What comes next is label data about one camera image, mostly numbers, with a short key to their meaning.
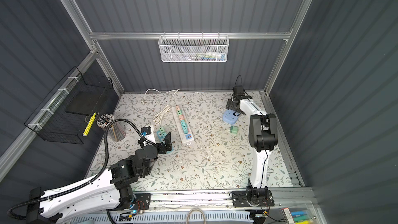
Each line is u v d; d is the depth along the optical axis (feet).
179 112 3.27
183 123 3.11
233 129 3.19
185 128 3.01
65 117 2.36
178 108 3.35
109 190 1.63
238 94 2.70
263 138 1.84
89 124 2.28
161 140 2.09
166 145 2.15
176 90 3.91
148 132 1.96
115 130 2.89
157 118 3.35
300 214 2.28
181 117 3.18
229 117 3.35
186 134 3.07
